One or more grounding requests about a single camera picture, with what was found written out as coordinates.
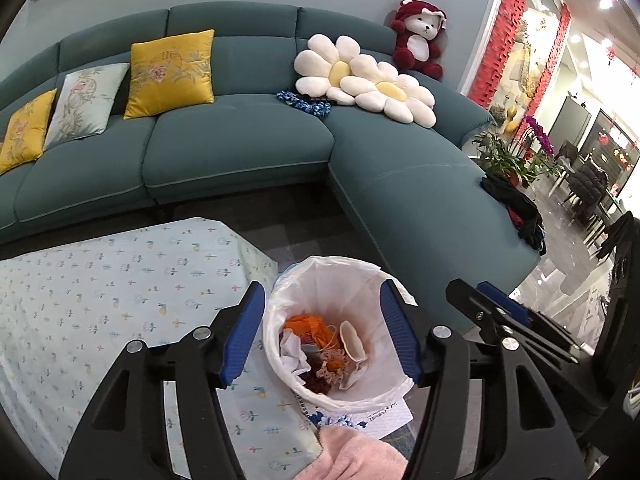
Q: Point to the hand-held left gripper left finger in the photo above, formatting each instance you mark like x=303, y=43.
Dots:
x=245, y=332

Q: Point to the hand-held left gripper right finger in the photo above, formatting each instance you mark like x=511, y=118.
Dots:
x=400, y=332

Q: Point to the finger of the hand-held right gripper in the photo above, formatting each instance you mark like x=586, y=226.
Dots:
x=470, y=305
x=505, y=302

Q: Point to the red and white paper cup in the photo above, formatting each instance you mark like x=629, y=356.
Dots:
x=352, y=342

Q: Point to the orange mesh bag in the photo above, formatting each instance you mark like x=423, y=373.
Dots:
x=307, y=327

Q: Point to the white lined trash bin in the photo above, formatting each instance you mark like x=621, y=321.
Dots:
x=320, y=290

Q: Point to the dark red wrapper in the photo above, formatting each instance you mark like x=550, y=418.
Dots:
x=316, y=384

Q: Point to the blue and white printed sheet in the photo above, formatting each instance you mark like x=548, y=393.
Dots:
x=380, y=412

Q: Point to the dark clothing pile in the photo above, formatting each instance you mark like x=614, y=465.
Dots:
x=515, y=205

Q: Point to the pink towel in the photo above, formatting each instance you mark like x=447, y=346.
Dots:
x=355, y=455

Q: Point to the green potted plants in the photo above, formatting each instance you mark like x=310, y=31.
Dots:
x=497, y=160

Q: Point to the dark dining chairs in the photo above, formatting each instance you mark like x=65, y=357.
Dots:
x=590, y=185

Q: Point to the floral pale blue tablecloth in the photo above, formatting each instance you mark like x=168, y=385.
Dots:
x=100, y=285

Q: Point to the purple orchid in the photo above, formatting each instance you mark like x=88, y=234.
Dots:
x=540, y=135

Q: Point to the teal fabric sofa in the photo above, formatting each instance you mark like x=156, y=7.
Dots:
x=240, y=145

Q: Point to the white flower cushion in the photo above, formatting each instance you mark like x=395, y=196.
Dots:
x=392, y=92
x=317, y=60

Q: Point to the red hanging paper decoration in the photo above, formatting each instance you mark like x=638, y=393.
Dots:
x=502, y=35
x=547, y=65

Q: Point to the red plush bear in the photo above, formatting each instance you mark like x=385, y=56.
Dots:
x=417, y=45

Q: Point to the large yellow embroidered cushion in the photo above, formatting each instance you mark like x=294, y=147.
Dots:
x=170, y=75

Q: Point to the pale blue embroidered cushion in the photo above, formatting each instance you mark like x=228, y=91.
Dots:
x=82, y=105

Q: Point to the small yellow embroidered cushion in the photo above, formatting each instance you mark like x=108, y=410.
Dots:
x=25, y=132

